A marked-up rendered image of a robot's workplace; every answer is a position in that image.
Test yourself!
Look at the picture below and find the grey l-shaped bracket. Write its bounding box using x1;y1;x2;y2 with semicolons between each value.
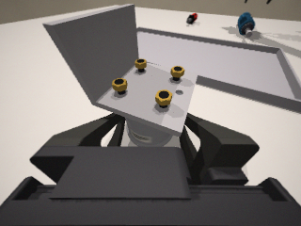
42;4;198;137

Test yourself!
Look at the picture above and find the red-handled nut driver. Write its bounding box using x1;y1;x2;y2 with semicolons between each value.
186;13;198;24

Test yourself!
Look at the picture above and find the yellow hex nut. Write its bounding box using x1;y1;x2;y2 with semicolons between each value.
170;66;184;77
135;58;147;69
112;78;127;91
155;89;172;105

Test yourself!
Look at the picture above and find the dark grey cylinder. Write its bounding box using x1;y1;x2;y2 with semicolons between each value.
125;118;173;147

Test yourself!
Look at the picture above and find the grey shallow tray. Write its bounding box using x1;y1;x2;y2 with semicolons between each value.
136;27;301;112

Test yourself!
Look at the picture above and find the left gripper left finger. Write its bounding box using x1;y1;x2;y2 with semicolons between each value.
41;113;125;147

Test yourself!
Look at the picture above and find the blue electric nut driver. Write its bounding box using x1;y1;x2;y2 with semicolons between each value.
238;12;255;38

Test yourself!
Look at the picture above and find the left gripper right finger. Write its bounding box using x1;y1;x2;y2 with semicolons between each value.
179;112;260;185

